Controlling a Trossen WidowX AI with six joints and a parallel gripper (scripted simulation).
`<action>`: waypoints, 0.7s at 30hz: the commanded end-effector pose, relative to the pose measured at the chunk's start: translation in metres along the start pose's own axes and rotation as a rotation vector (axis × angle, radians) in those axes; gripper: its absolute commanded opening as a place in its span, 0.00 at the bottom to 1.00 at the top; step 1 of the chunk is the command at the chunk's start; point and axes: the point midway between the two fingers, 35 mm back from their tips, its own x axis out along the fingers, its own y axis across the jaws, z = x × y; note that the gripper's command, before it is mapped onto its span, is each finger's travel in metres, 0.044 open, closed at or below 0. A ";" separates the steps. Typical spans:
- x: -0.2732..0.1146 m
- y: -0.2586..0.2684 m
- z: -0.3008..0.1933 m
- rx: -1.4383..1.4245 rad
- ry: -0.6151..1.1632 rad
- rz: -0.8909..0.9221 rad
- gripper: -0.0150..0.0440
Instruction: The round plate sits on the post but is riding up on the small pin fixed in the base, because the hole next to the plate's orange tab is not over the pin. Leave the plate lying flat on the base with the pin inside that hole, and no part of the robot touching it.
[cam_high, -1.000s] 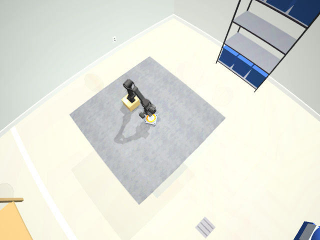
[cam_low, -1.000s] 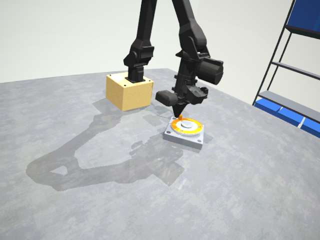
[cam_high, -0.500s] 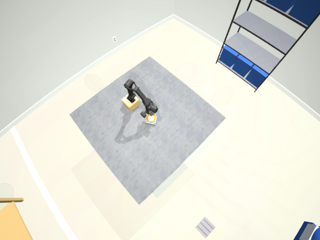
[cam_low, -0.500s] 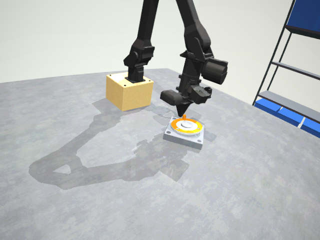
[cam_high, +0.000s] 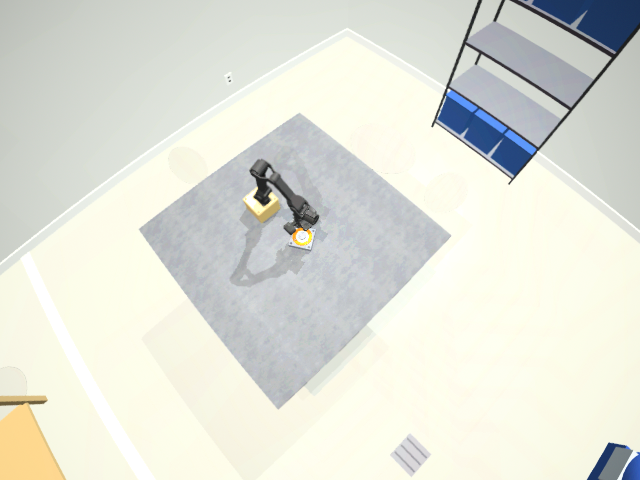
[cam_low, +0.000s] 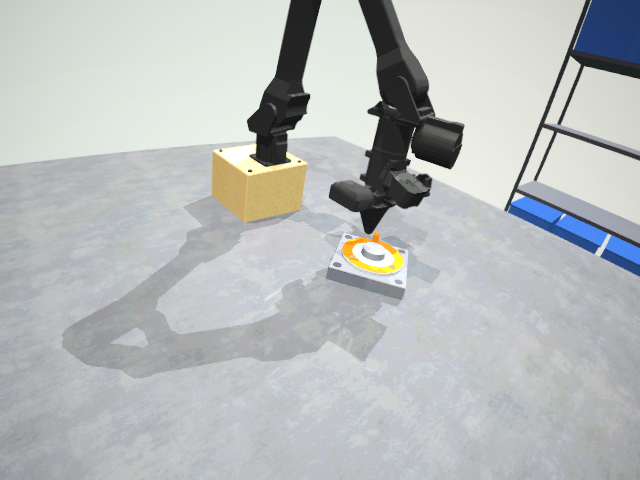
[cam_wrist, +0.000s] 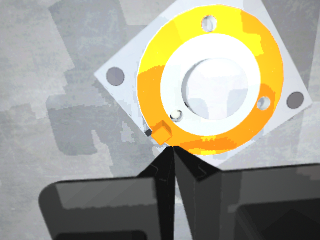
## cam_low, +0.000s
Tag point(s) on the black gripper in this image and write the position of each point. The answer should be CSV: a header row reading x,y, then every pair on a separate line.
x,y
371,204

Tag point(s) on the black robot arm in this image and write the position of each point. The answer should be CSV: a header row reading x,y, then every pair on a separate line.
x,y
403,85

